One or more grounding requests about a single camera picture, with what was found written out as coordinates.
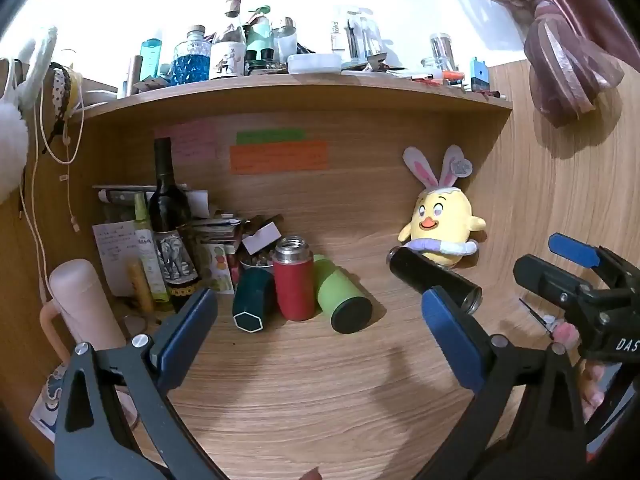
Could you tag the green capped spray bottle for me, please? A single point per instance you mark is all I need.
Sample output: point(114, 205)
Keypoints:
point(259, 35)

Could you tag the orange sticky note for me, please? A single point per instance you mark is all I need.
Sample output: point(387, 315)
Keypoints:
point(277, 157)

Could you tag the blue white printed pack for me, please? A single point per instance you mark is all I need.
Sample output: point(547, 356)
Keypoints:
point(47, 402)

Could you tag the wooden shelf board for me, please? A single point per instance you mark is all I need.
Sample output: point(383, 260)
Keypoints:
point(300, 91)

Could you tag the clear plastic packaging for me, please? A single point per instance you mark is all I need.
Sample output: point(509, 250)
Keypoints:
point(355, 32)

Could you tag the dark wine bottle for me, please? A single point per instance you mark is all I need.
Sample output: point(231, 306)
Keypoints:
point(170, 225)

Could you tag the white label glass bottle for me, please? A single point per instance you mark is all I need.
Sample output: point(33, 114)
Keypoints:
point(227, 57)

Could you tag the yellow-green spray bottle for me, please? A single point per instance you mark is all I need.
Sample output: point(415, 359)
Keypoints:
point(147, 255)

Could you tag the patterned hair band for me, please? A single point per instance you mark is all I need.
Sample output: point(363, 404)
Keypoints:
point(62, 95)

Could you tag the white card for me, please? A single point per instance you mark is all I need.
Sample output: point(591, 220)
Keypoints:
point(261, 237)

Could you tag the person's right hand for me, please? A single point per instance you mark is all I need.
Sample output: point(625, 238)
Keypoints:
point(567, 333)

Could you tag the pink sticky note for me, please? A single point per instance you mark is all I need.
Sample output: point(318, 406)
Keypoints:
point(187, 140)

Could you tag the white round container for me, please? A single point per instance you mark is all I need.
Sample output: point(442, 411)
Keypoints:
point(314, 63)

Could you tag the black cup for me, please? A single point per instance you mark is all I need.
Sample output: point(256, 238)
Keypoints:
point(425, 272)

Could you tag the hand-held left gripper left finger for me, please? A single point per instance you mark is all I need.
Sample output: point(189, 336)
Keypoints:
point(184, 332)

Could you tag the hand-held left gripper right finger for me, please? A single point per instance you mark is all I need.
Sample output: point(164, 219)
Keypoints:
point(450, 340)

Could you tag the dark green hexagonal cup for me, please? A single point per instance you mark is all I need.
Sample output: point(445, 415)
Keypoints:
point(252, 300)

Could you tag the white paper note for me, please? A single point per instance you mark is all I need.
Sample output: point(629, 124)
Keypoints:
point(114, 255)

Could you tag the yellow tube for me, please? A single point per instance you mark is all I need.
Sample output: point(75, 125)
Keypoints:
point(140, 287)

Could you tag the white fluffy plush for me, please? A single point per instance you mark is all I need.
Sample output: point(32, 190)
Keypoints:
point(12, 125)

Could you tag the red thermos cup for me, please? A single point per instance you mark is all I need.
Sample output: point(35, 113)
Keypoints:
point(294, 287)

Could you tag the green sticky note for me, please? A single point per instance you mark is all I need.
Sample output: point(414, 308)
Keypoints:
point(270, 136)

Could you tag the yellow chick plush toy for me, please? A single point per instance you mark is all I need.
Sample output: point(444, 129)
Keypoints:
point(442, 222)

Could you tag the blue glass bottle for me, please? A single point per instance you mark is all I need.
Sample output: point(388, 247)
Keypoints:
point(191, 62)

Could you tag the clear glass jar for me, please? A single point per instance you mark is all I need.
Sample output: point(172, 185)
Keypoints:
point(443, 52)

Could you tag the teal small box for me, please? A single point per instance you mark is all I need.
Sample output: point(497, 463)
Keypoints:
point(478, 74)

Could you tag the pink thermos bottle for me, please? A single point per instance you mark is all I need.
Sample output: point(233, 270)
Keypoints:
point(82, 295)

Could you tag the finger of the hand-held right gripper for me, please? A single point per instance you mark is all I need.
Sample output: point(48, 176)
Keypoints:
point(547, 277)
point(575, 250)

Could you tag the light green cup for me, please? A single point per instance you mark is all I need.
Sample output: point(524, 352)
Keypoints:
point(340, 295)

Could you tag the printed small carton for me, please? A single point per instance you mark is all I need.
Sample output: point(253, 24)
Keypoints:
point(220, 265)

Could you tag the pink curtain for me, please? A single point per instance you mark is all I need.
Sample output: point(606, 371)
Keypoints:
point(565, 35)

